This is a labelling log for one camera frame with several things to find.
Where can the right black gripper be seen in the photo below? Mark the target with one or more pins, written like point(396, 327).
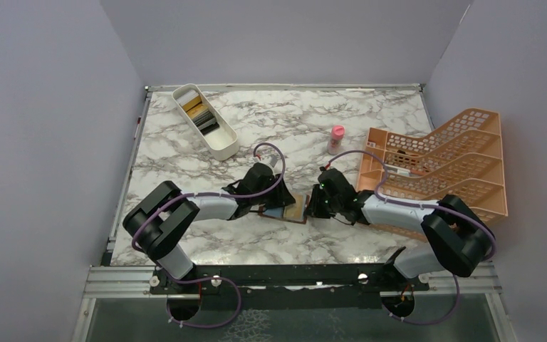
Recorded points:
point(314, 209)

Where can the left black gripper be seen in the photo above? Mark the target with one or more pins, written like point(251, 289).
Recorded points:
point(283, 197)

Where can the brown leather card holder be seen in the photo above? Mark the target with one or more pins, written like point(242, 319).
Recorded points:
point(277, 213)

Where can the yellow gold credit card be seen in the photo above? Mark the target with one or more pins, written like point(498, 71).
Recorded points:
point(294, 213)

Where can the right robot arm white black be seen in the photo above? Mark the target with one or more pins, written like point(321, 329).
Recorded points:
point(457, 240)

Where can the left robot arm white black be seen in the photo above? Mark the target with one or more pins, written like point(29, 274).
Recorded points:
point(161, 219)

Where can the stack of credit cards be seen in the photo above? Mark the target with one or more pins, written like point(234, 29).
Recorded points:
point(199, 113)

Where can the pink small bottle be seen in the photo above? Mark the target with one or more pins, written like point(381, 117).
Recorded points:
point(337, 133)

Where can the white oblong plastic tray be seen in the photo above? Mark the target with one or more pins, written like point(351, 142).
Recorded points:
point(223, 142)

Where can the orange plastic file organizer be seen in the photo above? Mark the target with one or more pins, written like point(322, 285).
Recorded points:
point(463, 157)

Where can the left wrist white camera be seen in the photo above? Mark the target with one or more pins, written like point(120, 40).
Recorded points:
point(273, 161)

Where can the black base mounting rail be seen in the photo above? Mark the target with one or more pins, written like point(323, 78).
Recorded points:
point(288, 287)

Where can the aluminium table frame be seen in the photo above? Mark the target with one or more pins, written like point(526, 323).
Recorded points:
point(293, 121)

